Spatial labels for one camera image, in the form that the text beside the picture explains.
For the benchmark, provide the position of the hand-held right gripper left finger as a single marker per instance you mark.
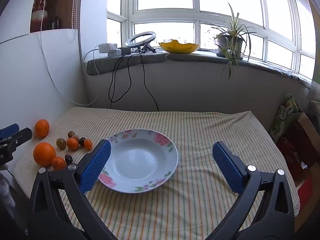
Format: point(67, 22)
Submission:
point(96, 166)

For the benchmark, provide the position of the green plum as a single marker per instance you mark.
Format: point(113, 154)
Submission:
point(61, 143)

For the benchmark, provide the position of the dark purple plum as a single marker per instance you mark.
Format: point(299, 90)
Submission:
point(68, 158)
point(81, 141)

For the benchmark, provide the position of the striped table cloth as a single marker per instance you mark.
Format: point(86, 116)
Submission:
point(200, 142)

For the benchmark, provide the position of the orange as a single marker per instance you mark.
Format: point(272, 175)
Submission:
point(44, 154)
point(42, 128)

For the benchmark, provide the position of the tangerine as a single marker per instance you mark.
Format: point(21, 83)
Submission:
point(72, 144)
point(58, 163)

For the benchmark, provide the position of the green printed bag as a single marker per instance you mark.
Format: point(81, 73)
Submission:
point(285, 117)

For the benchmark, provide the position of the white power strip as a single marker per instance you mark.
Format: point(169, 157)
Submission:
point(115, 53)

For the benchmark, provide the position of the cardboard box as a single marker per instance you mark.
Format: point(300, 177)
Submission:
point(308, 127)

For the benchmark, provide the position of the red box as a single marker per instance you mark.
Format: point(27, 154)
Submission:
point(292, 160)

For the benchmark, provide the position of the potted spider plant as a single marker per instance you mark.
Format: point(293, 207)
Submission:
point(228, 42)

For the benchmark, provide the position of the orange kumquat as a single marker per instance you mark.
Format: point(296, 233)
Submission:
point(88, 144)

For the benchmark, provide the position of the grey window sill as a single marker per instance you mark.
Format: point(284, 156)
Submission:
point(150, 58)

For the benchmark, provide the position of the person's left hand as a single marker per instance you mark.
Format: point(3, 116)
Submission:
point(5, 187)

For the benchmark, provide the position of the red vase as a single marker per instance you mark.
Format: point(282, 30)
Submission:
point(40, 17)

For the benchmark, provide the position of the white window frame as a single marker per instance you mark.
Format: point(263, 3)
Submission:
point(162, 16)

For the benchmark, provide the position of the floral white plate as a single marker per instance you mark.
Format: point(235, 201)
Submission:
point(140, 160)

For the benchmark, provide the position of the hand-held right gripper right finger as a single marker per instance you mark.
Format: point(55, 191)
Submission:
point(227, 166)

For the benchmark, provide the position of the white power adapter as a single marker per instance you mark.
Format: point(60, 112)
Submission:
point(106, 48)

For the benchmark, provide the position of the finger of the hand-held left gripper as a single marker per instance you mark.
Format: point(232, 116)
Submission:
point(8, 130)
point(18, 136)

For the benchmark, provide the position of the wooden wall niche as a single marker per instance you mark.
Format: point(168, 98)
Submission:
point(62, 0)

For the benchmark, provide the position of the yellow bowl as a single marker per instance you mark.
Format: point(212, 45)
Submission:
point(178, 48)

